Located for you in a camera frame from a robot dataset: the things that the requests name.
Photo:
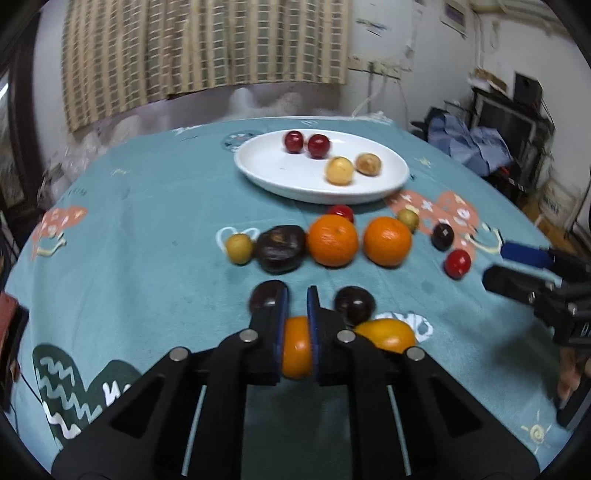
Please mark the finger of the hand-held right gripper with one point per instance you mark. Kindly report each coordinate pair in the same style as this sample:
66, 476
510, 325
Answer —
508, 280
524, 254

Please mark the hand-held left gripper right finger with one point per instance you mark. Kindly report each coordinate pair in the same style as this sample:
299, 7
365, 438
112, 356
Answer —
312, 323

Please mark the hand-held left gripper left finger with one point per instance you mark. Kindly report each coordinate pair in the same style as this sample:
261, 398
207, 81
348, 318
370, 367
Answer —
282, 323

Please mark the small smooth orange tangerine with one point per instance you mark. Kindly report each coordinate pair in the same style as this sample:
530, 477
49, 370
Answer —
296, 348

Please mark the small dark purple plum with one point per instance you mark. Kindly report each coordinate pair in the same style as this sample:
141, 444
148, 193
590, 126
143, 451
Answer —
354, 303
265, 295
443, 236

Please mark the red cherry tomato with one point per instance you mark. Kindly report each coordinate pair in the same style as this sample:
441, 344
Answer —
342, 211
457, 264

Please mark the large dark purple fruit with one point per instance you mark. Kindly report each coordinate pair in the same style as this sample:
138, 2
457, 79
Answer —
280, 249

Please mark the yellow-orange oval fruit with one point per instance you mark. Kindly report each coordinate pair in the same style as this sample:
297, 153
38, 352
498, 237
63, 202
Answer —
390, 334

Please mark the large orange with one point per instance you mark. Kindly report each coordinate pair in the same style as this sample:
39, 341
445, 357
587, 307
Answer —
388, 242
332, 241

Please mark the small green-yellow fruit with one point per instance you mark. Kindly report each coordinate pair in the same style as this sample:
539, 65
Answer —
409, 219
239, 249

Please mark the white oval plate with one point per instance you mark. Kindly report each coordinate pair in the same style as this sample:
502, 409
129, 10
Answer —
286, 175

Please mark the person's right hand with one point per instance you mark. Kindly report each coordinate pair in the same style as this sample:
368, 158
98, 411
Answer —
570, 374

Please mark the blue cloth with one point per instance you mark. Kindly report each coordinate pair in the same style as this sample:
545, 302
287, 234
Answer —
475, 143

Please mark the black monitor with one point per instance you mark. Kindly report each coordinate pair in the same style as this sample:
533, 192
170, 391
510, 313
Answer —
510, 122

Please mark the round yellow fruit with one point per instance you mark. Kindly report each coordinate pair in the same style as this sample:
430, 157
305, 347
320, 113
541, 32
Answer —
340, 171

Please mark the black speaker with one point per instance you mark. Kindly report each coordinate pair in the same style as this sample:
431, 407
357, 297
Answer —
527, 87

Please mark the brownish yellow fruit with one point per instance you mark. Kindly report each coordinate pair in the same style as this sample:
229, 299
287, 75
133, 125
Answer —
368, 164

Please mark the dark red plum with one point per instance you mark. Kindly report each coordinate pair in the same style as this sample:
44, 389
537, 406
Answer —
319, 146
293, 141

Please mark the cardboard box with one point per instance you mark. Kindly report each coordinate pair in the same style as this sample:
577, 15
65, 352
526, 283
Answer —
489, 79

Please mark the checked beige curtain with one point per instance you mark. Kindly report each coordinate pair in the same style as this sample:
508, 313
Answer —
184, 50

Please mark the white wall outlets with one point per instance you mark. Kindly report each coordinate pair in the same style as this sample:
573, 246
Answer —
376, 65

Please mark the framed wall paper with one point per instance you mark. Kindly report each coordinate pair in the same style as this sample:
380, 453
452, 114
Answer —
453, 16

